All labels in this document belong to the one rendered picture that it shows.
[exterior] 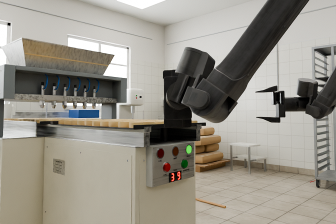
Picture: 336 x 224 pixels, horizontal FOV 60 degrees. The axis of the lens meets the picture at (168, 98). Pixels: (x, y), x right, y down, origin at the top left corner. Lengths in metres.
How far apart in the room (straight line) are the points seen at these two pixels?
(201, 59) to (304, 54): 4.58
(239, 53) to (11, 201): 1.29
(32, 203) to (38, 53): 0.74
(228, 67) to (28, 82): 1.26
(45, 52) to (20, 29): 3.56
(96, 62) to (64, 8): 3.85
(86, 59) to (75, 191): 0.78
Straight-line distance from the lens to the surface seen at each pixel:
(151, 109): 6.47
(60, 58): 1.70
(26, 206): 1.62
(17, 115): 4.97
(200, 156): 4.93
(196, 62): 0.59
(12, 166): 1.55
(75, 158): 1.33
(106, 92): 1.88
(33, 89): 1.66
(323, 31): 5.11
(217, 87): 0.54
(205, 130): 5.09
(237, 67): 0.54
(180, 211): 1.22
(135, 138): 1.02
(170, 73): 0.72
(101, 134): 1.18
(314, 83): 1.19
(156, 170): 1.04
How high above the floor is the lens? 0.95
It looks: 3 degrees up
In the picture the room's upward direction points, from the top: straight up
